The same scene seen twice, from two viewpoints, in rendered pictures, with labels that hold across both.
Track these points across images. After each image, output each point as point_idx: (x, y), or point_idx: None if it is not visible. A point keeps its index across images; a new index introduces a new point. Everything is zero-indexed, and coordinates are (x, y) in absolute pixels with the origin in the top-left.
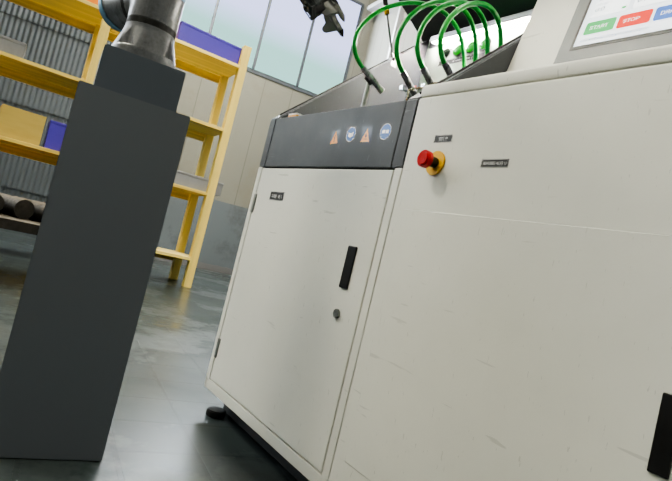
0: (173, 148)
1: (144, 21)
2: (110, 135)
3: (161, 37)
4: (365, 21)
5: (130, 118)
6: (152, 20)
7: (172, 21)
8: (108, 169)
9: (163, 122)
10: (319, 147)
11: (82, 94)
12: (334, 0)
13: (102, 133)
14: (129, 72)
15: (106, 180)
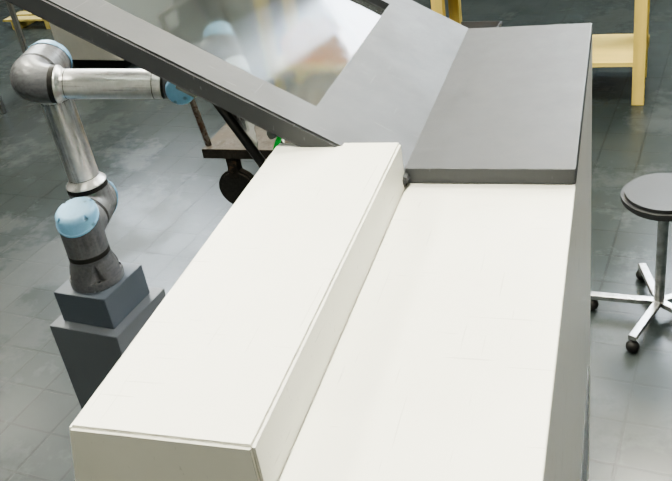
0: (118, 359)
1: (70, 261)
2: (82, 355)
3: (84, 270)
4: (275, 146)
5: (85, 344)
6: (73, 260)
7: (86, 253)
8: (93, 375)
9: (103, 343)
10: None
11: (55, 333)
12: (242, 125)
13: (77, 355)
14: (75, 307)
15: (95, 382)
